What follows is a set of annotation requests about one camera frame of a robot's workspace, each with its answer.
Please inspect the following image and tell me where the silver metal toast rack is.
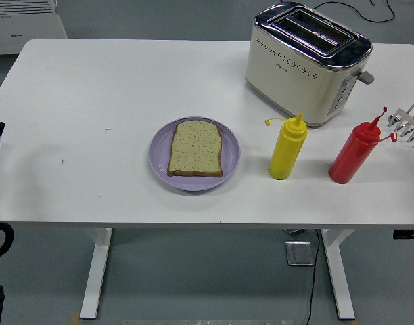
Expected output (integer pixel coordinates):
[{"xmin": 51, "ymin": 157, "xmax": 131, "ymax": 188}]
[{"xmin": 386, "ymin": 97, "xmax": 414, "ymax": 149}]

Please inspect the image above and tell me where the white table leg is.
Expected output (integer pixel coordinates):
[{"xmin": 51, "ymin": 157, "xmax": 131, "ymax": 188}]
[
  {"xmin": 321, "ymin": 229, "xmax": 356, "ymax": 321},
  {"xmin": 79, "ymin": 227, "xmax": 113, "ymax": 320}
]

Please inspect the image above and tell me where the cream and chrome toaster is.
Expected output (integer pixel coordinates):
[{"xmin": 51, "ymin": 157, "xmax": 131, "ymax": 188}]
[{"xmin": 245, "ymin": 1, "xmax": 375, "ymax": 129}]

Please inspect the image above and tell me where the speckled bread slice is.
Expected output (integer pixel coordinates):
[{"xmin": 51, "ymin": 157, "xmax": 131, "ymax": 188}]
[{"xmin": 166, "ymin": 121, "xmax": 224, "ymax": 177}]

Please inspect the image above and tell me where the white floor appliance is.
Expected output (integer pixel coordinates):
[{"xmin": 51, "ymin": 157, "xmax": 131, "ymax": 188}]
[{"xmin": 0, "ymin": 0, "xmax": 68, "ymax": 66}]

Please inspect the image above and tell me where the purple round plate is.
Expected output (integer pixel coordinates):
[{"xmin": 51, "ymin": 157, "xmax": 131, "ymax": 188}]
[{"xmin": 149, "ymin": 116, "xmax": 242, "ymax": 193}]

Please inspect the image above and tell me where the yellow squeeze bottle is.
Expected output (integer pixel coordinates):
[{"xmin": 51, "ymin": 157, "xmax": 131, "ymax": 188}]
[{"xmin": 264, "ymin": 112, "xmax": 308, "ymax": 181}]

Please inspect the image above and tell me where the red squeeze bottle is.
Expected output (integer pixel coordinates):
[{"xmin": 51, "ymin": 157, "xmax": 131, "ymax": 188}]
[{"xmin": 327, "ymin": 106, "xmax": 398, "ymax": 185}]

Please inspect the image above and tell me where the black cable under table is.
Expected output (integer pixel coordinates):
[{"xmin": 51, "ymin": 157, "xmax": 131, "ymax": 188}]
[{"xmin": 306, "ymin": 229, "xmax": 321, "ymax": 325}]

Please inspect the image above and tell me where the metal floor socket plate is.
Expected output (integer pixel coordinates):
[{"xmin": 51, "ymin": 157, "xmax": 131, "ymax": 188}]
[{"xmin": 285, "ymin": 240, "xmax": 315, "ymax": 267}]

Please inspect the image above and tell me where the black cable on floor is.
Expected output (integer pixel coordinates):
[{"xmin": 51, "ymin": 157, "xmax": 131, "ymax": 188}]
[{"xmin": 311, "ymin": 0, "xmax": 396, "ymax": 23}]

